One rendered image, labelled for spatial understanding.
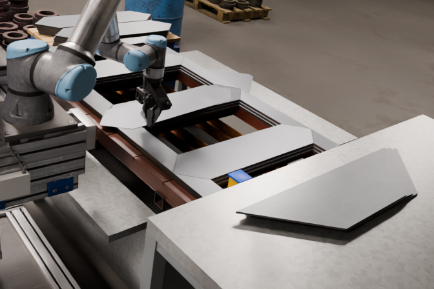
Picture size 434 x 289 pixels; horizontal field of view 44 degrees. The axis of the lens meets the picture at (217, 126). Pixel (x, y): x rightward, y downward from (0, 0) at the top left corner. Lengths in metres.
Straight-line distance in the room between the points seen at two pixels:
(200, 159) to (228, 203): 0.58
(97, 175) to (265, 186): 0.82
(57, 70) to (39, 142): 0.28
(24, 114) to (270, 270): 0.86
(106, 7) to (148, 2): 3.73
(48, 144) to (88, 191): 0.34
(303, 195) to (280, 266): 0.27
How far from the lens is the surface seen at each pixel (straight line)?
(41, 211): 3.03
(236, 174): 1.79
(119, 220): 1.86
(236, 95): 2.48
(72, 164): 1.80
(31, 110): 1.65
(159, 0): 5.30
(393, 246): 1.40
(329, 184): 1.50
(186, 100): 2.35
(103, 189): 2.01
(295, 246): 1.28
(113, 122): 2.10
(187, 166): 1.87
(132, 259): 2.07
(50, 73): 1.54
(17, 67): 1.61
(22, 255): 2.45
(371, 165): 1.66
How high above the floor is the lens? 1.83
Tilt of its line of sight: 27 degrees down
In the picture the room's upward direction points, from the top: 10 degrees clockwise
